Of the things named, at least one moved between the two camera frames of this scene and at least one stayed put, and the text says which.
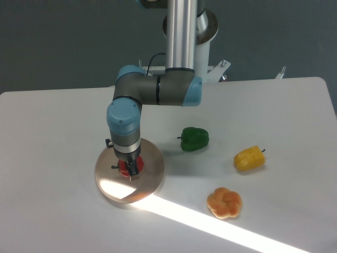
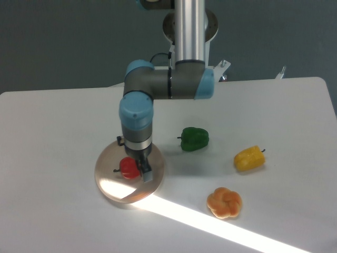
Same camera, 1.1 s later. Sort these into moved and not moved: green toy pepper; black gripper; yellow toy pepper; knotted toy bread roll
Moved: black gripper
Not moved: yellow toy pepper; knotted toy bread roll; green toy pepper
